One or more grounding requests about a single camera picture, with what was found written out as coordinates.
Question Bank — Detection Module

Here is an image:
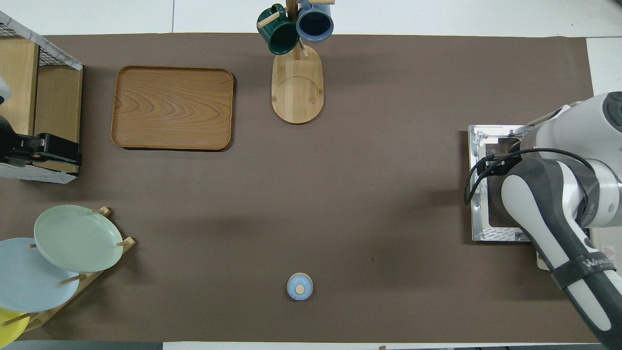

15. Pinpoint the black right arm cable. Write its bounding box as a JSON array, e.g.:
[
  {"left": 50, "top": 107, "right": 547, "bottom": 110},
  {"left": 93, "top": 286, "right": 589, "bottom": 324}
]
[{"left": 464, "top": 148, "right": 596, "bottom": 206}]

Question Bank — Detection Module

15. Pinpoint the wooden tray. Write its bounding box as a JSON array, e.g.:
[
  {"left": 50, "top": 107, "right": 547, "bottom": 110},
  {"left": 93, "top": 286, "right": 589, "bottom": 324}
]
[{"left": 111, "top": 66, "right": 235, "bottom": 152}]

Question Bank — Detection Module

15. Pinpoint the wooden plate rack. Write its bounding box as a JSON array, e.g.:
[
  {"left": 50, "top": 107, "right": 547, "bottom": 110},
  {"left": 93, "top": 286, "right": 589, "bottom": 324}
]
[{"left": 2, "top": 207, "right": 136, "bottom": 333}]

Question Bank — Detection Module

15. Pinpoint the brown table mat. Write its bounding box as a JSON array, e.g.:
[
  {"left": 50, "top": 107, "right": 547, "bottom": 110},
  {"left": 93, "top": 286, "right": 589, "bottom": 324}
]
[{"left": 0, "top": 33, "right": 604, "bottom": 344}]

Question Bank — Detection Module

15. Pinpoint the wire and wood shelf rack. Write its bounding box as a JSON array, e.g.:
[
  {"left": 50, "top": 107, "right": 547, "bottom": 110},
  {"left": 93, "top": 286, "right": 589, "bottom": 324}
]
[{"left": 0, "top": 11, "right": 84, "bottom": 185}]

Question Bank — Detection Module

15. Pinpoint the green plate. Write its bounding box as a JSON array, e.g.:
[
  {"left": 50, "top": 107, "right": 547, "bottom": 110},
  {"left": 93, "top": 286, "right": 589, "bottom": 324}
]
[{"left": 34, "top": 205, "right": 124, "bottom": 273}]

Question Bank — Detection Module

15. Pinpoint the large light blue plate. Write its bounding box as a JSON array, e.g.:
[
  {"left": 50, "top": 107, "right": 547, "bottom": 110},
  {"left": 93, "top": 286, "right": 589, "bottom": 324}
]
[{"left": 0, "top": 237, "right": 81, "bottom": 313}]

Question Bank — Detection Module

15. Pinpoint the blue mug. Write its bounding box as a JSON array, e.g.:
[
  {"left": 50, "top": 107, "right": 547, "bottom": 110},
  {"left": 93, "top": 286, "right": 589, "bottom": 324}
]
[{"left": 296, "top": 0, "right": 335, "bottom": 43}]

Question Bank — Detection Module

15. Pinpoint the wooden mug tree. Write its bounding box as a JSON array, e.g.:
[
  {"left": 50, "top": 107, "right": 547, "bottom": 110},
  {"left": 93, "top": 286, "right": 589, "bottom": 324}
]
[{"left": 258, "top": 0, "right": 336, "bottom": 125}]

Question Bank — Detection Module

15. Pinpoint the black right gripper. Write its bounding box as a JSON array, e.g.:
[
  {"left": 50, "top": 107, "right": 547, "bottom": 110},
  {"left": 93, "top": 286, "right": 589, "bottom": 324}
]
[{"left": 479, "top": 153, "right": 520, "bottom": 176}]

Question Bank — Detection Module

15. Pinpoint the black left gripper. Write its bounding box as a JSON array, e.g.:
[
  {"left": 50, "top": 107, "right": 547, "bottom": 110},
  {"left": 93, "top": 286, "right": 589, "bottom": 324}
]
[{"left": 0, "top": 132, "right": 82, "bottom": 169}]

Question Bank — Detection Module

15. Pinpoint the dark green mug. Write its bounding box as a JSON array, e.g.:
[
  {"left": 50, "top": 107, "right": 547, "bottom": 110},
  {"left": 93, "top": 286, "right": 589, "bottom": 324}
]
[{"left": 257, "top": 4, "right": 301, "bottom": 55}]

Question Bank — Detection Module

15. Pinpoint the yellow plate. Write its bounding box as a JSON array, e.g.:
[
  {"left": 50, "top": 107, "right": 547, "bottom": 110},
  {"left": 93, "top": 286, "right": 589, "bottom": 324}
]
[{"left": 0, "top": 307, "right": 31, "bottom": 349}]

